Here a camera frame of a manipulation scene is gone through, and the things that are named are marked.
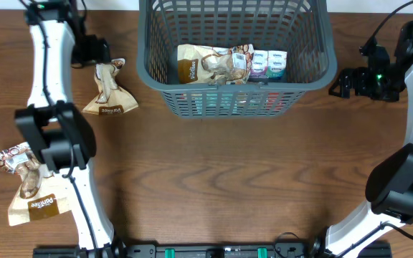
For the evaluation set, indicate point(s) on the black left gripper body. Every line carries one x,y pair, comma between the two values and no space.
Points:
87,50

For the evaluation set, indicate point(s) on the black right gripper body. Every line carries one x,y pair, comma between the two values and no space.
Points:
381,84

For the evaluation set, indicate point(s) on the dried mushroom bag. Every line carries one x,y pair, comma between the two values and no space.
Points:
40,195
198,64
112,98

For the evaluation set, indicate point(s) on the Kleenex tissue multipack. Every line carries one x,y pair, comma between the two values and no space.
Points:
268,64

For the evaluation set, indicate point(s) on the mint green wipes packet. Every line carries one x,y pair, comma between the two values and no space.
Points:
228,103

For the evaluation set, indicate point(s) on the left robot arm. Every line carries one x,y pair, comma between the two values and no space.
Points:
56,131

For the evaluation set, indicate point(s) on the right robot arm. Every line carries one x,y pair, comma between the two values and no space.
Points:
389,189

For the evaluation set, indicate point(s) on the grey plastic laundry basket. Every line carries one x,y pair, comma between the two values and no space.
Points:
300,28

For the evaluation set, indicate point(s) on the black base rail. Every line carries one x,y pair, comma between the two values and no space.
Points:
282,249

